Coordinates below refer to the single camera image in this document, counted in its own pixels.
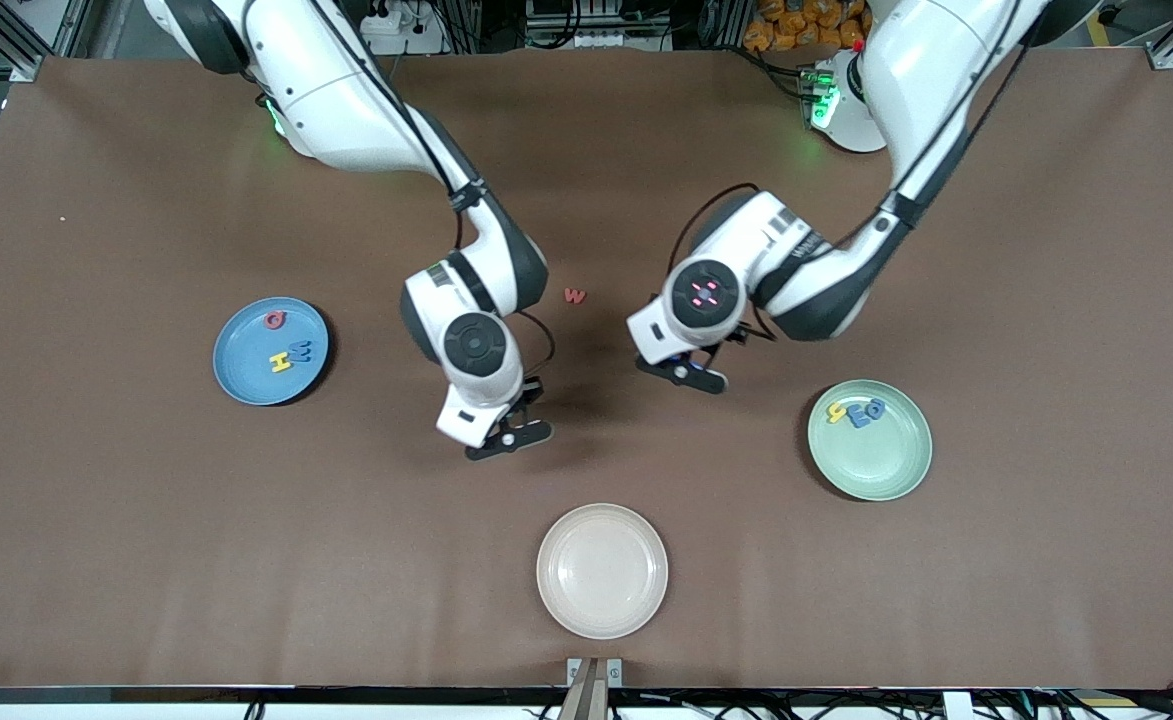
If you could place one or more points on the brown table cover mat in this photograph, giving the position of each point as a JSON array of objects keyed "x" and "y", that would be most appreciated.
[{"x": 146, "y": 500}]

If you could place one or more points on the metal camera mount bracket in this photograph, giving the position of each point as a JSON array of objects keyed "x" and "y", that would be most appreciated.
[{"x": 611, "y": 672}]

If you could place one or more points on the pink foam capital Q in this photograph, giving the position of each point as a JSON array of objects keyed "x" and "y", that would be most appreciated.
[{"x": 270, "y": 322}]

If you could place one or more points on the yellow foam lowercase h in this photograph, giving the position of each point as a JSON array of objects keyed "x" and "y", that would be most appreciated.
[{"x": 835, "y": 410}]

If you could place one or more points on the yellow foam capital H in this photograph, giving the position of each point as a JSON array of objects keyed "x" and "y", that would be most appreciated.
[{"x": 280, "y": 362}]

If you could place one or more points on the blue foam lowercase a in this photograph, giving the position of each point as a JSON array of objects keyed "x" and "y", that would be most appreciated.
[{"x": 876, "y": 408}]

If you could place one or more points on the green plate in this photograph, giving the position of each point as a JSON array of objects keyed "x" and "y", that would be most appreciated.
[{"x": 869, "y": 460}]

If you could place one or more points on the blue plate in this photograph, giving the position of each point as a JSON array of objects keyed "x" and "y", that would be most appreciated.
[{"x": 246, "y": 375}]

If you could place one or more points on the beige plate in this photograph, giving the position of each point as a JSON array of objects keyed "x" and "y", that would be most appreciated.
[{"x": 602, "y": 571}]

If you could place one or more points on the blue foam lowercase m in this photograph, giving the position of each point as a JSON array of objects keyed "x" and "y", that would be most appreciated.
[{"x": 857, "y": 417}]

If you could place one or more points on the blue foam capital W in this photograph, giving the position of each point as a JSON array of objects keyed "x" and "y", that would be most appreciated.
[{"x": 301, "y": 351}]

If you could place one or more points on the orange packaged goods pile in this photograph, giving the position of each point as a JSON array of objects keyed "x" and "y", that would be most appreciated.
[{"x": 796, "y": 30}]

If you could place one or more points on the white electronics box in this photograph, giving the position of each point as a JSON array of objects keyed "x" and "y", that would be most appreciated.
[{"x": 596, "y": 35}]

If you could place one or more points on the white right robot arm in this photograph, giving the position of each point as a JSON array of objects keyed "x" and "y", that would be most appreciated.
[{"x": 346, "y": 90}]

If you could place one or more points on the white power strip with plugs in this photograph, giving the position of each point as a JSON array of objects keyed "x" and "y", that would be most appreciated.
[{"x": 401, "y": 30}]

